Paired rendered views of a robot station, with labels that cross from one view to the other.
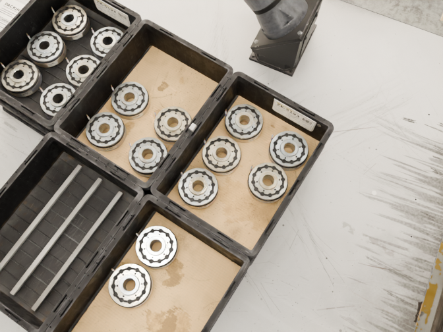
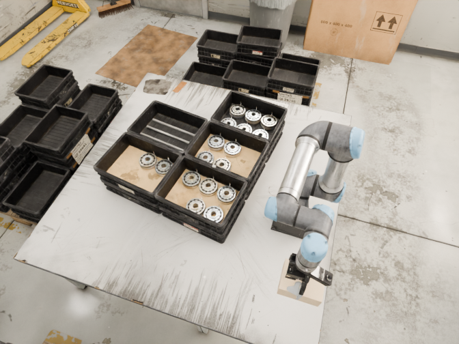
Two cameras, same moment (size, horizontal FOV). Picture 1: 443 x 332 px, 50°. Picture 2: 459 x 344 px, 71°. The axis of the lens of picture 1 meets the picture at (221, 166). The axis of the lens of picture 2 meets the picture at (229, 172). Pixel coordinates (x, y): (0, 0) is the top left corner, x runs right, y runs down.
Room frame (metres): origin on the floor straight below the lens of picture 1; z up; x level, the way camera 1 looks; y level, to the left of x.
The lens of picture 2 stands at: (0.45, -0.95, 2.34)
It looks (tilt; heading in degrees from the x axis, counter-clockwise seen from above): 55 degrees down; 84
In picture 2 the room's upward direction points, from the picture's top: 1 degrees counter-clockwise
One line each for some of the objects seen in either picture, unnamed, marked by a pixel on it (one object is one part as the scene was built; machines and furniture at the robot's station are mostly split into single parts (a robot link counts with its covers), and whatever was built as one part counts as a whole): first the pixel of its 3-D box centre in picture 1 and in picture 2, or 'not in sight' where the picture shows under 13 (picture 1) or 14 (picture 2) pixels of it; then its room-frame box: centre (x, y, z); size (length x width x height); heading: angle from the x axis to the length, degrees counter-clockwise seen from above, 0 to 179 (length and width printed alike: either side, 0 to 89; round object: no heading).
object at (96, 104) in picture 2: not in sight; (98, 115); (-0.48, 1.19, 0.31); 0.40 x 0.30 x 0.34; 65
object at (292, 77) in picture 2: not in sight; (289, 91); (1.25, 1.23, 0.37); 0.40 x 0.30 x 0.45; 155
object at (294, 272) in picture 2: not in sight; (300, 267); (0.73, -0.61, 1.24); 0.09 x 0.08 x 0.12; 155
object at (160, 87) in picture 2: not in sight; (156, 85); (0.11, 1.05, 0.71); 0.22 x 0.19 x 0.01; 155
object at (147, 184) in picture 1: (146, 99); (227, 149); (0.56, 0.19, 0.92); 0.40 x 0.30 x 0.02; 147
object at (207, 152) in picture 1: (221, 153); (208, 185); (0.44, 0.00, 0.86); 0.10 x 0.10 x 0.01
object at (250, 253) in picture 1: (244, 159); (201, 189); (0.40, -0.06, 0.92); 0.40 x 0.30 x 0.02; 147
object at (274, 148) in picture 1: (289, 148); (213, 214); (0.45, -0.18, 0.86); 0.10 x 0.10 x 0.01
